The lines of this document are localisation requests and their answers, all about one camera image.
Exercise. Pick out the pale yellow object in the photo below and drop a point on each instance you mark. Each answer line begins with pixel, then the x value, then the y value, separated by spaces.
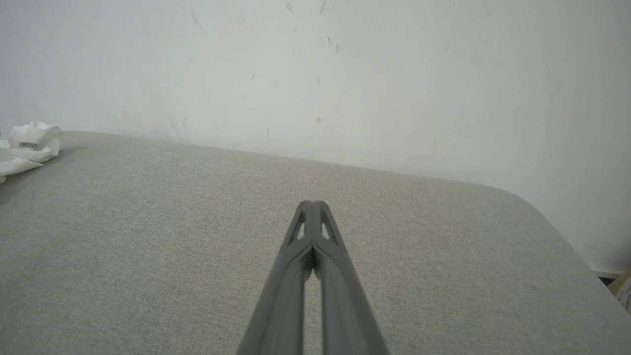
pixel 625 292

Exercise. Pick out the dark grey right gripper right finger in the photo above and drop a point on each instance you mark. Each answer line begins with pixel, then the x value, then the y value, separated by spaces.
pixel 340 296

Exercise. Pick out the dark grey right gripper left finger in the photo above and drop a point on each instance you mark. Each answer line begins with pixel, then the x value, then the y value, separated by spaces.
pixel 288 276

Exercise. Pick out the grey fabric sofa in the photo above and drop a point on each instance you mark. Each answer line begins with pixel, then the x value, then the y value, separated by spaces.
pixel 148 246

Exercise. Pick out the white garment with grey stitching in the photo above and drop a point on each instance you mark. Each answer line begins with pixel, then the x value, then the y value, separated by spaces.
pixel 34 133

